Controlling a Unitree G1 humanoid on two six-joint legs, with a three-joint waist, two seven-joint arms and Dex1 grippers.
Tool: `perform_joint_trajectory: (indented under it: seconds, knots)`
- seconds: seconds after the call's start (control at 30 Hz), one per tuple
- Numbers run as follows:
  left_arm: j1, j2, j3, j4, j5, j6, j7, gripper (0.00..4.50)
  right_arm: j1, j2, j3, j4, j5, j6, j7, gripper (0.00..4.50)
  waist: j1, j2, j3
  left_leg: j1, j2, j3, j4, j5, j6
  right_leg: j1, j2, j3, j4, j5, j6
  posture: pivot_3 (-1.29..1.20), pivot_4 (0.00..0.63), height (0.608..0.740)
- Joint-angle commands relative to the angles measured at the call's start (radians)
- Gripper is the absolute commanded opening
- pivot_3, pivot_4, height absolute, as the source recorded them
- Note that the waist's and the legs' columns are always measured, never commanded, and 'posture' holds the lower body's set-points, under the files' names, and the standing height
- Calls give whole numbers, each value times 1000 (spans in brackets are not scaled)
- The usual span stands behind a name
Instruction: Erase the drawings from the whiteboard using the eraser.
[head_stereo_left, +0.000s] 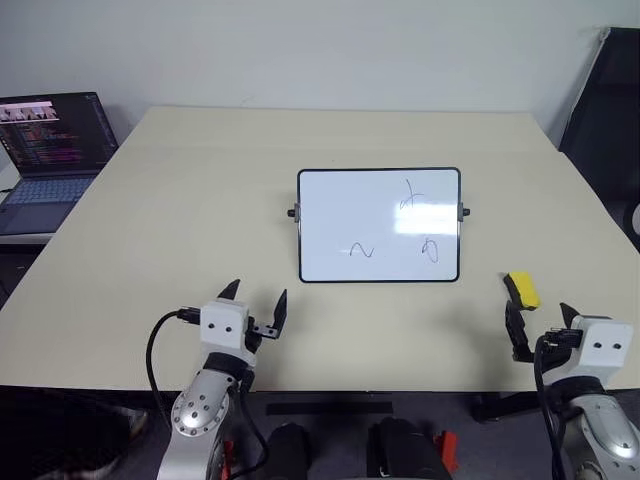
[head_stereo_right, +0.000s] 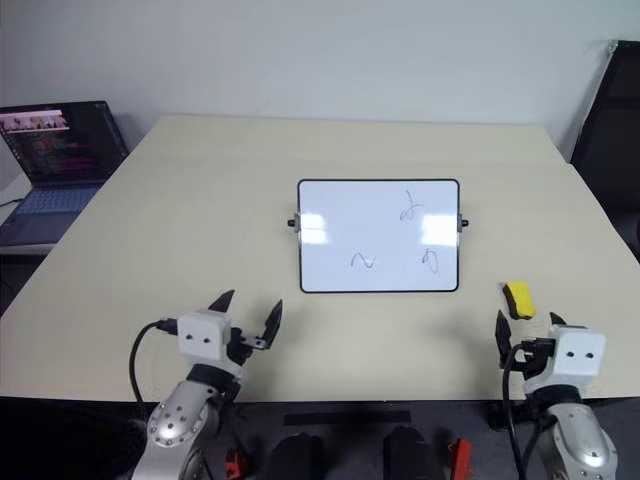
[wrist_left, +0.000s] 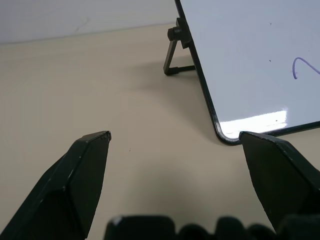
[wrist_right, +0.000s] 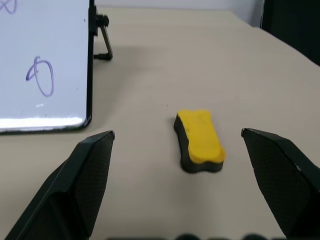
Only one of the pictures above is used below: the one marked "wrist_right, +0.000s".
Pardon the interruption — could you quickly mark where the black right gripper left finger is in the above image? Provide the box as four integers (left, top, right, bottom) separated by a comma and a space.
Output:
0, 130, 116, 240

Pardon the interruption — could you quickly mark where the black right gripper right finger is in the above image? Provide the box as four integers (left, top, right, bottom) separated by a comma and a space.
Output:
241, 127, 320, 240

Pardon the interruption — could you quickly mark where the yellow and black eraser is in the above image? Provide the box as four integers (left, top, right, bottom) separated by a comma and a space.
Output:
173, 108, 226, 174

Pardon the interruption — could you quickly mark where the black-framed whiteboard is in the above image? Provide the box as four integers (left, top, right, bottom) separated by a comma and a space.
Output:
0, 0, 98, 136

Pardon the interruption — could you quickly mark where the black whiteboard stand leg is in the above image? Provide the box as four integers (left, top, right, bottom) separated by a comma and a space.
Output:
92, 13, 114, 61

